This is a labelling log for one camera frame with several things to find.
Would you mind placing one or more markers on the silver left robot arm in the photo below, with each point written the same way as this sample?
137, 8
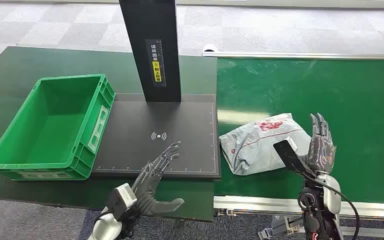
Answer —
107, 230

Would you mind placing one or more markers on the green plastic crate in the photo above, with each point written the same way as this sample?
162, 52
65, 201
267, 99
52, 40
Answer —
49, 132

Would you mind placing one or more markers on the wide aluminium conveyor rail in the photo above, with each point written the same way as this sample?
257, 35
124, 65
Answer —
261, 203

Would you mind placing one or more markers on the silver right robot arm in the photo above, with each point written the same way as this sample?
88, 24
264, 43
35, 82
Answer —
331, 195

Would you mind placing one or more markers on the thin aluminium conveyor rail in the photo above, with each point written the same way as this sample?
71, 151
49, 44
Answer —
294, 55

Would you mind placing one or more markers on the yellow and black column label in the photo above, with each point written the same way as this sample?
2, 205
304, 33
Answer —
156, 63

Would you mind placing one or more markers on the black scanner column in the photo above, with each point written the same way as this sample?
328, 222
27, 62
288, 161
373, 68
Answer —
152, 23

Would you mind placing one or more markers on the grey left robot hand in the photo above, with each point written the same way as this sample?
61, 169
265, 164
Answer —
147, 185

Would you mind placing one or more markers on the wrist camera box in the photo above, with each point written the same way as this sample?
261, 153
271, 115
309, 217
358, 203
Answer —
120, 198
289, 155

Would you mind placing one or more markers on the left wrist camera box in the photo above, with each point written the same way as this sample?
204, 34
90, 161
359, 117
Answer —
120, 198

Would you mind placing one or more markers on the white conveyor roller end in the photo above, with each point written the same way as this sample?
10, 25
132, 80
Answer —
210, 48

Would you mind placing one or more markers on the metal conveyor support bracket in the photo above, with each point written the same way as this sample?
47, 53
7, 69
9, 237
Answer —
278, 228

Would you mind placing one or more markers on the grey package with red print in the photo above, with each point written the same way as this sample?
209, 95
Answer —
255, 145

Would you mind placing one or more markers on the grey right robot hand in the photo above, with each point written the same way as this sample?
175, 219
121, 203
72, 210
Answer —
322, 152

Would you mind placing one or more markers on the black scanner base plate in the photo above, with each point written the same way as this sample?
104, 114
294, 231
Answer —
178, 126

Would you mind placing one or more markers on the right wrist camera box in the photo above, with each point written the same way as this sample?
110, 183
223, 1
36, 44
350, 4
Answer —
289, 155

